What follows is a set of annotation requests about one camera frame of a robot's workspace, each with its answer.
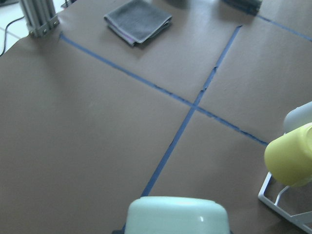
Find white wire cup rack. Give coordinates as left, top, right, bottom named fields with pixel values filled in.
left=258, top=173, right=312, bottom=234

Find grey folded cloth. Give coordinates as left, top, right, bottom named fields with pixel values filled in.
left=103, top=0, right=172, bottom=47

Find mint green cup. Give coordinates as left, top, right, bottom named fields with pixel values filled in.
left=124, top=196, right=231, bottom=234

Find grey cup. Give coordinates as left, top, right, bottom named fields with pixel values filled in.
left=283, top=102, right=312, bottom=133

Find yellow cup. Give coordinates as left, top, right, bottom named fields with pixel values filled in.
left=264, top=123, right=312, bottom=187

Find aluminium frame post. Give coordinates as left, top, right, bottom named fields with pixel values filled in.
left=19, top=0, right=59, bottom=38

